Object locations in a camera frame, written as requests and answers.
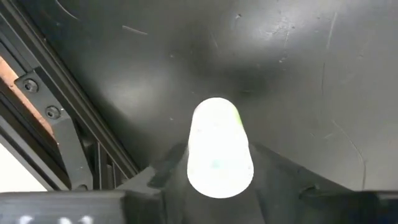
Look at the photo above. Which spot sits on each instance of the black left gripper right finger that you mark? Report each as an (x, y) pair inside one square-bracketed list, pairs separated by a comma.
[(280, 199)]

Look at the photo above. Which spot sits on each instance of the small white bottle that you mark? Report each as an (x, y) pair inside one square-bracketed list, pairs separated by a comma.
[(219, 149)]

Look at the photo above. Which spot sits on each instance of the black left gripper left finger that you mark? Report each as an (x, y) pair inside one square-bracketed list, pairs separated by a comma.
[(168, 202)]

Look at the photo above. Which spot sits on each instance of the black aluminium rig frame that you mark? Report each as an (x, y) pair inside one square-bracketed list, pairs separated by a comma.
[(70, 146)]

